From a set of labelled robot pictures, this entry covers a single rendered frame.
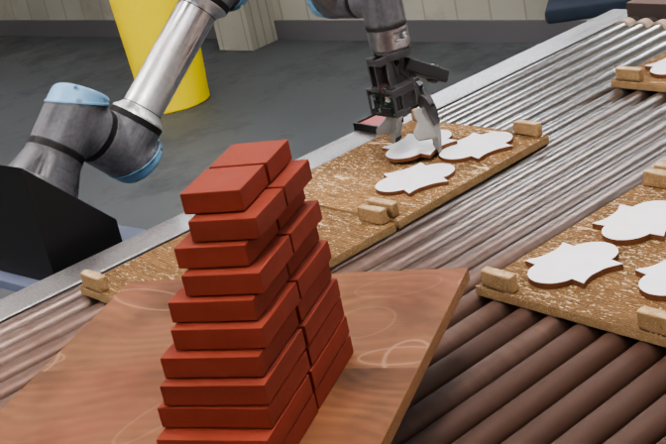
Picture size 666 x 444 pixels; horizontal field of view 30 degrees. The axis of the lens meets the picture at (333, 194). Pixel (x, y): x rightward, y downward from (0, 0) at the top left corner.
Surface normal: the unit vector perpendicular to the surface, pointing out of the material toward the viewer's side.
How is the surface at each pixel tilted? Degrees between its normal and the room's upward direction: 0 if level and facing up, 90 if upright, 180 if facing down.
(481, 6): 90
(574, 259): 0
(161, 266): 0
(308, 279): 90
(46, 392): 0
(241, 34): 90
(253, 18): 90
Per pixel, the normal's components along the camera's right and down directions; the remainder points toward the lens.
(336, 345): 0.93, -0.07
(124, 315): -0.20, -0.92
